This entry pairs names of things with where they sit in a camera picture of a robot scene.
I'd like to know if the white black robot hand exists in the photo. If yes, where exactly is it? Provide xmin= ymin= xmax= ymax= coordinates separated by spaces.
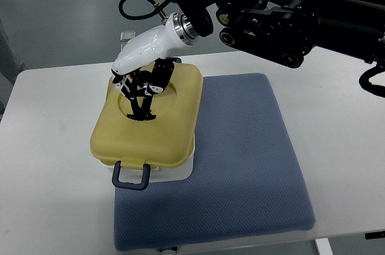
xmin=110 ymin=11 xmax=198 ymax=100

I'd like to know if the yellow box lid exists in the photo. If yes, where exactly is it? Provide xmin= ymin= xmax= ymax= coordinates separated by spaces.
xmin=90 ymin=63 xmax=203 ymax=170

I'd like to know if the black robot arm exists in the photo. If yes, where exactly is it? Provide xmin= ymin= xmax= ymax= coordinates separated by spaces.
xmin=168 ymin=0 xmax=384 ymax=68

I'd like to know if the blue rear box latch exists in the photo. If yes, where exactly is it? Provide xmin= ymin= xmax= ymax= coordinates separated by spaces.
xmin=168 ymin=57 xmax=182 ymax=63

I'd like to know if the blue box latch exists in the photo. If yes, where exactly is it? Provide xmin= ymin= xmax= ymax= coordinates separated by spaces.
xmin=111 ymin=161 xmax=151 ymax=191
xmin=168 ymin=57 xmax=182 ymax=63

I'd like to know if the blue front box latch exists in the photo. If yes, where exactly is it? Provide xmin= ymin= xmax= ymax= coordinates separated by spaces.
xmin=111 ymin=161 xmax=151 ymax=191

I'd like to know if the upper silver floor plate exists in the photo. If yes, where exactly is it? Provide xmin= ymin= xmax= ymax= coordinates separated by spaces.
xmin=120 ymin=31 xmax=136 ymax=41

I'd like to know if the blue padded mat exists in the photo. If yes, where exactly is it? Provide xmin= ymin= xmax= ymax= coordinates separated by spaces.
xmin=114 ymin=73 xmax=316 ymax=251

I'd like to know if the white table leg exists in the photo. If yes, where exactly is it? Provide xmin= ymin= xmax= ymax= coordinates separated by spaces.
xmin=314 ymin=238 xmax=333 ymax=255

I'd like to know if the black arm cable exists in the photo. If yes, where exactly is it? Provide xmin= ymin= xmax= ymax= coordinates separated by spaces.
xmin=118 ymin=0 xmax=169 ymax=24

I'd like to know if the black bracket at table edge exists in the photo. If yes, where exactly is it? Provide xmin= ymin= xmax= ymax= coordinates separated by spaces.
xmin=365 ymin=231 xmax=385 ymax=240

